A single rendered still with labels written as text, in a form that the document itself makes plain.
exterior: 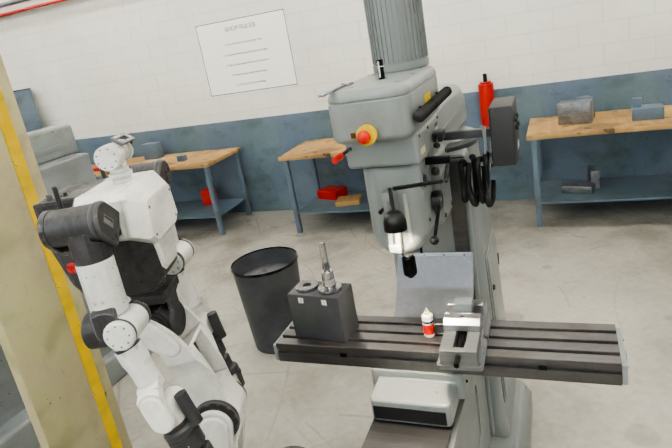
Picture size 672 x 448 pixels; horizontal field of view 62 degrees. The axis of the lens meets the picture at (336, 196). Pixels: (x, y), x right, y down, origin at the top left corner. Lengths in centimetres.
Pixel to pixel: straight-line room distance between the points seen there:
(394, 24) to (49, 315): 203
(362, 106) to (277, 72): 509
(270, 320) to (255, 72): 367
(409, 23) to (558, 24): 405
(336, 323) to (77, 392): 150
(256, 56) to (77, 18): 262
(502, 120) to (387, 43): 47
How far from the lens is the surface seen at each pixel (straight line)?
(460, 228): 231
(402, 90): 161
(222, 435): 183
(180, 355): 173
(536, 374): 201
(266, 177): 707
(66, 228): 144
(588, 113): 549
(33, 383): 297
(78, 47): 838
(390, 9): 196
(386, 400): 203
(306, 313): 216
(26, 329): 290
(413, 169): 179
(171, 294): 171
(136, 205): 153
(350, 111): 164
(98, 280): 146
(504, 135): 200
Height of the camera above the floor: 207
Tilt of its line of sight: 16 degrees down
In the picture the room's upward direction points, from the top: 10 degrees counter-clockwise
